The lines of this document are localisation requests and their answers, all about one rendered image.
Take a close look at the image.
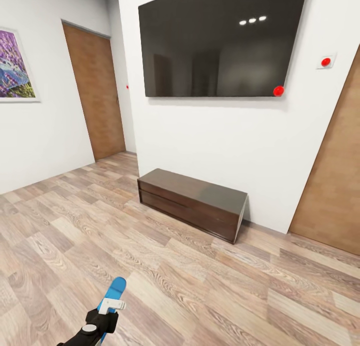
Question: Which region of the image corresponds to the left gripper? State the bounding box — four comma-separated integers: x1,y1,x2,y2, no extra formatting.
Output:
86,309,119,334

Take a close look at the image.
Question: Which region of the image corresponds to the sandal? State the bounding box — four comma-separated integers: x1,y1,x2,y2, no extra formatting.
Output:
96,276,127,313

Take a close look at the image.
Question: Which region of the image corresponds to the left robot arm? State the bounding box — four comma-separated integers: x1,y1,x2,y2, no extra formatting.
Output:
57,298,126,346

